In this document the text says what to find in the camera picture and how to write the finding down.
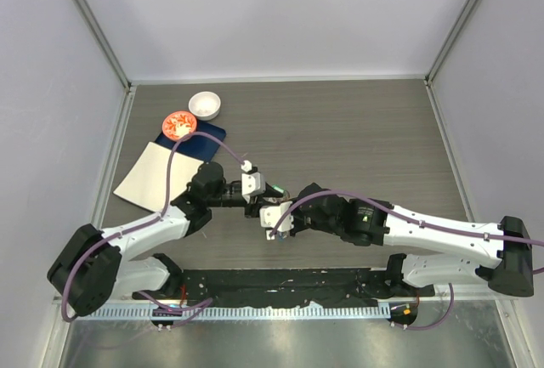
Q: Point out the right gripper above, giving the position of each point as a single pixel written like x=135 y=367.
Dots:
x=297 y=227

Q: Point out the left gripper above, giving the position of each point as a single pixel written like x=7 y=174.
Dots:
x=253 y=208

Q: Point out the large keyring with blue handle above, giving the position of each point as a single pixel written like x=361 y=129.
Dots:
x=283 y=222

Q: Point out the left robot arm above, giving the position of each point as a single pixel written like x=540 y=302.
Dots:
x=98 y=265

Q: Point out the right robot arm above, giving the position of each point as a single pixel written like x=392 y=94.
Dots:
x=498 y=255

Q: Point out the green key tag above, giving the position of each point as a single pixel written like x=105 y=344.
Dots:
x=278 y=189

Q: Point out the blue tray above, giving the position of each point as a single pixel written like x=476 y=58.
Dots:
x=198 y=147

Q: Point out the white bowl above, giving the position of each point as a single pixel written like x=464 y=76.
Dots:
x=205 y=105

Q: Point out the orange patterned bowl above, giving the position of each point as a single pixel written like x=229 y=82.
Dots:
x=178 y=124

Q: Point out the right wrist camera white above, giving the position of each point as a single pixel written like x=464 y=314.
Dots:
x=269 y=217

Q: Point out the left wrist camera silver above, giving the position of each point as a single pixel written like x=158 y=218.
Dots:
x=252 y=184

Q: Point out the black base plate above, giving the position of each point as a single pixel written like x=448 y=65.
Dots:
x=289 y=288

